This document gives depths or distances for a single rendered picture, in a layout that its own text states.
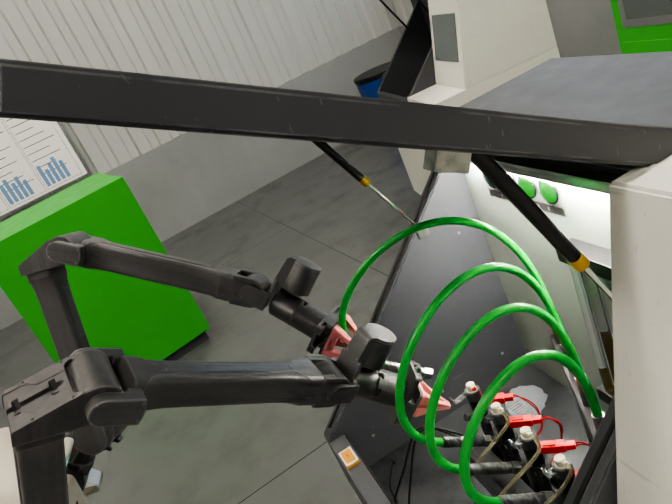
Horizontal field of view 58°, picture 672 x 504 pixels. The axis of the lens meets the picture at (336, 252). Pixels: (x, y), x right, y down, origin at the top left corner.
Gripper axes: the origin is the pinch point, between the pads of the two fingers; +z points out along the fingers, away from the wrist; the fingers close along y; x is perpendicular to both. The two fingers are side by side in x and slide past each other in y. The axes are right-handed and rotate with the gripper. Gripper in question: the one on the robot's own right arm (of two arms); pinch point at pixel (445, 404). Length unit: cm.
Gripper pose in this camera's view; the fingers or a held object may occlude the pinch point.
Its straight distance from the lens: 115.0
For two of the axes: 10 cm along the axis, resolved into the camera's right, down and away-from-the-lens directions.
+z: 9.2, 3.1, 2.4
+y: 3.7, -8.8, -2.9
